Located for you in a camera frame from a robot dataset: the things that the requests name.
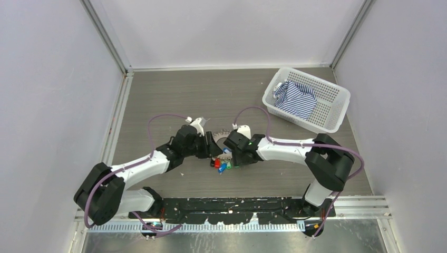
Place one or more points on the round metal key organizer disc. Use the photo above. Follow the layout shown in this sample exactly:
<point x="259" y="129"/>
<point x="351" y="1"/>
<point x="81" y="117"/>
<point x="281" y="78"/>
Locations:
<point x="220" y="137"/>

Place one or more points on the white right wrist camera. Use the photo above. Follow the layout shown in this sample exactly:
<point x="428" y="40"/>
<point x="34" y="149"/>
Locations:
<point x="242" y="129"/>

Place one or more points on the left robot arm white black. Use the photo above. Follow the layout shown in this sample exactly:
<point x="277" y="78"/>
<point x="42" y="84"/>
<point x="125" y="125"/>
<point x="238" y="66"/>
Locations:
<point x="105" y="192"/>

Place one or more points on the blue key tag outer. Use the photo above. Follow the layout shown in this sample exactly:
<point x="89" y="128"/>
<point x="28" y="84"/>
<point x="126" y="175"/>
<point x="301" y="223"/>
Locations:
<point x="222" y="168"/>

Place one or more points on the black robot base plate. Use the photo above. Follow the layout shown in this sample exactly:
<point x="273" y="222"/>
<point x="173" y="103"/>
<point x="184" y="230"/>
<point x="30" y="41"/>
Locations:
<point x="232" y="211"/>

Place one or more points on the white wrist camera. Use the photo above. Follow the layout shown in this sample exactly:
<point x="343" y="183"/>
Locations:
<point x="198" y="124"/>
<point x="242" y="129"/>

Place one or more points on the red key tag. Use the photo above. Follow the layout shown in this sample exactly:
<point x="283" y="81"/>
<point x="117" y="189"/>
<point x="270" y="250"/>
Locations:
<point x="217" y="163"/>

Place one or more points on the white perforated plastic basket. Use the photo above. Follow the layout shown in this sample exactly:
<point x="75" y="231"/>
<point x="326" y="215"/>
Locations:
<point x="332" y="101"/>

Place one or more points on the blue white striped cloth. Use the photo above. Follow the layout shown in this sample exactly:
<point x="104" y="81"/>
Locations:
<point x="295" y="98"/>

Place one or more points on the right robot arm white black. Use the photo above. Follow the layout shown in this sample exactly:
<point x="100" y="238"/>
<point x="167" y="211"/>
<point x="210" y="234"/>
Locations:
<point x="329" y="163"/>

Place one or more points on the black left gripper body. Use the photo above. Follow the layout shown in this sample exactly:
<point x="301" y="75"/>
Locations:
<point x="200" y="148"/>

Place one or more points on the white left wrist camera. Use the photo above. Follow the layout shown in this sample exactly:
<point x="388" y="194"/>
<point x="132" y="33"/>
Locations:
<point x="198" y="124"/>

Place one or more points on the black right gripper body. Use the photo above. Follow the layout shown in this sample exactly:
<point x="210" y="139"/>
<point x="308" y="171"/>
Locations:
<point x="238" y="158"/>

